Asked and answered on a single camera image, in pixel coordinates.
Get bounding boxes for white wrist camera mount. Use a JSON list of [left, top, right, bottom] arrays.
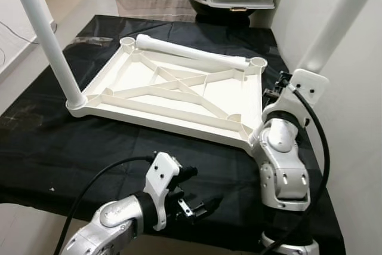
[[145, 152, 181, 232], [263, 69, 329, 121]]

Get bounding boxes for white children table top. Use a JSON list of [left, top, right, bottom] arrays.
[[66, 35, 269, 151]]

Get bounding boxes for black table cloth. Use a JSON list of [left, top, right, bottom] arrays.
[[0, 15, 347, 255]]

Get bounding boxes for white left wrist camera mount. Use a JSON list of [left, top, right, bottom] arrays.
[[145, 152, 181, 232]]

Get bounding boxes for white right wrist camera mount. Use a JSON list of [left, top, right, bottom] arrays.
[[263, 69, 329, 121]]

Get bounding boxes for cloth covered low bench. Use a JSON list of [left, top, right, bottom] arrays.
[[112, 0, 198, 24]]

